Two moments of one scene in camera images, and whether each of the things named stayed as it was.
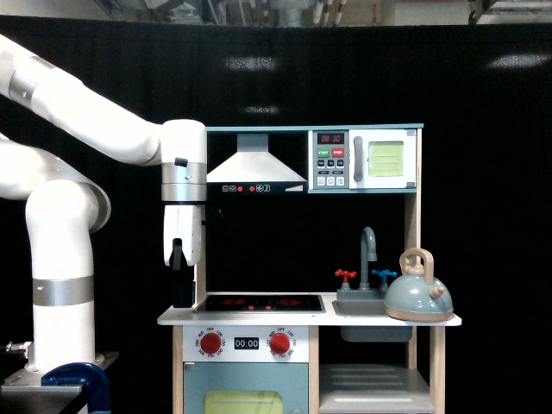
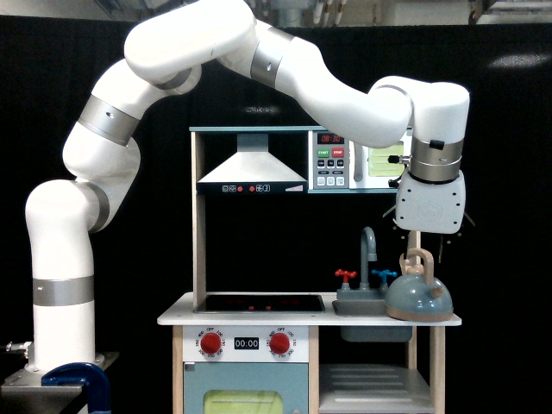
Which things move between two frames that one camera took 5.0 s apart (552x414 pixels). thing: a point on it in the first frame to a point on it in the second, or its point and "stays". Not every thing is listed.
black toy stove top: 263,303 stays
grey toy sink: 369,308 stays
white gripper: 184,222 to 429,207
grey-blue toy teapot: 416,297 stays
